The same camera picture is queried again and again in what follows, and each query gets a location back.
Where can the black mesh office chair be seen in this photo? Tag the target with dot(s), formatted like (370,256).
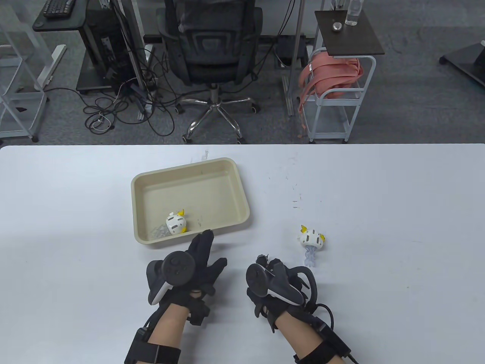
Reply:
(214,49)

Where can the white metal rack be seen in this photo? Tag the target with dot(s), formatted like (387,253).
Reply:
(19,99)

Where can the black left hand controller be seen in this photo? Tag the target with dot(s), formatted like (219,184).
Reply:
(176,267)

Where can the person's right hand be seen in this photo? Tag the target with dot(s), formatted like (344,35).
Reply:
(276,309)

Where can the person's right forearm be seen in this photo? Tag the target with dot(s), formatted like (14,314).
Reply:
(299,335)

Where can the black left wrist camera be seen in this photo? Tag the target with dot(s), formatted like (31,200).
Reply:
(199,313)

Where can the small round metal object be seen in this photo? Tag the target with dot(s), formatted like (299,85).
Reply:
(337,26)

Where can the black box under desk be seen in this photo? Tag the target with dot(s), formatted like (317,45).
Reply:
(291,47)

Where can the beige plastic tray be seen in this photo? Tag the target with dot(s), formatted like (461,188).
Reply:
(189,189)

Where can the black right forearm band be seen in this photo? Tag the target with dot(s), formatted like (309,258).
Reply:
(333,347)

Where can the person's left forearm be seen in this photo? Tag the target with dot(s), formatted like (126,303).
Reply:
(168,328)

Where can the black stand base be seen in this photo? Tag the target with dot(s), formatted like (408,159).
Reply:
(468,60)

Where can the black computer tower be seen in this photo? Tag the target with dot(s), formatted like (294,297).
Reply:
(104,45)

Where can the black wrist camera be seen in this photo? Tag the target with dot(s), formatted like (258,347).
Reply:
(199,313)
(267,262)

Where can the black computer desk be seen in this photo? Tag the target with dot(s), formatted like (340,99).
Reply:
(57,23)

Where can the black left forearm band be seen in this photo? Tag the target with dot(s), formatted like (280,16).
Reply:
(151,352)

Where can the person's left hand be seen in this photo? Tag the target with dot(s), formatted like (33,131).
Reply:
(202,269)

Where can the dark brown side tabletop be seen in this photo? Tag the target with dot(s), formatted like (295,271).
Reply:
(352,40)

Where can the white desk foot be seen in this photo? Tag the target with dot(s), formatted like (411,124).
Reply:
(51,64)

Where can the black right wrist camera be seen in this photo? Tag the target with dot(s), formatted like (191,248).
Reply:
(267,262)

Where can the white jellyfish mechanical toy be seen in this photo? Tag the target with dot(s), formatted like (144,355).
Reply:
(176,223)
(311,238)

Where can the aluminium frame post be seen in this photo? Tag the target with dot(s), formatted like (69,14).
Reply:
(130,49)
(297,38)

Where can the white wheeled cart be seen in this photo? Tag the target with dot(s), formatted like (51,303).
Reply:
(333,99)

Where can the pink backpack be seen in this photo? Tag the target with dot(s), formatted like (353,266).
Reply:
(333,72)

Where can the black keyboard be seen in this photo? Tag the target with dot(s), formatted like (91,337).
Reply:
(58,7)

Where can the clear water bottle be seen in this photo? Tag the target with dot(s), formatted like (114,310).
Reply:
(353,15)

